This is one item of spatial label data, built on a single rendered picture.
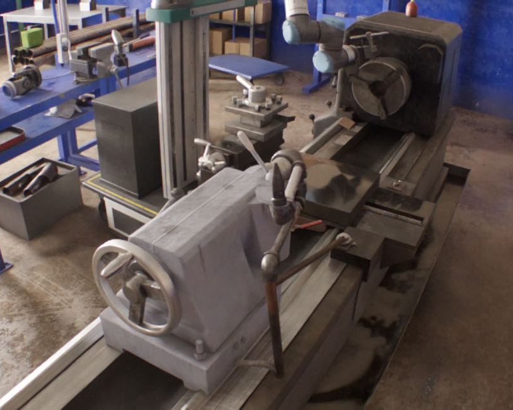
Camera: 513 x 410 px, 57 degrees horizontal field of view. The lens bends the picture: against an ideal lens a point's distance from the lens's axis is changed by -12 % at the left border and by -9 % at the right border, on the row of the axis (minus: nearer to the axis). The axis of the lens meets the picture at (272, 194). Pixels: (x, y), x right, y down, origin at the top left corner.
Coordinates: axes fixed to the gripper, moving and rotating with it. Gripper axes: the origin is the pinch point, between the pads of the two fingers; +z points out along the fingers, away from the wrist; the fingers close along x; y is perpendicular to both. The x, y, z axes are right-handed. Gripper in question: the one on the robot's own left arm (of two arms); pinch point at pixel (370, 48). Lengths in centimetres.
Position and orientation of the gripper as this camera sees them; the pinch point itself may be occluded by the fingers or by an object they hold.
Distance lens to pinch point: 227.4
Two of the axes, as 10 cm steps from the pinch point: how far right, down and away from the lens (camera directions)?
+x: -6.7, -0.9, 7.3
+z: 7.1, -3.7, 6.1
